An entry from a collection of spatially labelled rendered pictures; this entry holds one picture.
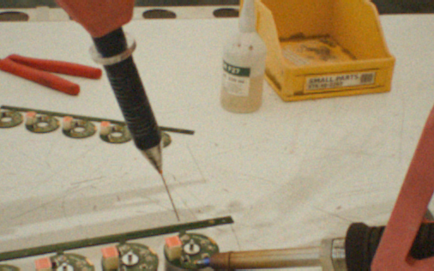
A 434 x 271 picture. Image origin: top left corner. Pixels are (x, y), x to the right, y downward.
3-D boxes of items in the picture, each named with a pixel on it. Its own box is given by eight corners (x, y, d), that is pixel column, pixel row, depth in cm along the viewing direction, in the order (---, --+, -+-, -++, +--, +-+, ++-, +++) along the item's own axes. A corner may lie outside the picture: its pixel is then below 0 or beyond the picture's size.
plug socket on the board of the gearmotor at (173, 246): (186, 256, 33) (187, 244, 32) (168, 260, 32) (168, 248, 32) (181, 245, 33) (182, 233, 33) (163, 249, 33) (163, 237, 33)
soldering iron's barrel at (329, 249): (211, 286, 31) (354, 283, 28) (199, 255, 31) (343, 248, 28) (226, 267, 32) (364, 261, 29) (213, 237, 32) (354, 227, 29)
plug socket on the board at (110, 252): (124, 267, 32) (124, 255, 31) (105, 271, 31) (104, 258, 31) (120, 255, 32) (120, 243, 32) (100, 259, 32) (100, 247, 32)
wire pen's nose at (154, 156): (141, 169, 29) (129, 141, 28) (164, 154, 29) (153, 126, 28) (153, 183, 28) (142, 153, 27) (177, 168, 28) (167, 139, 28)
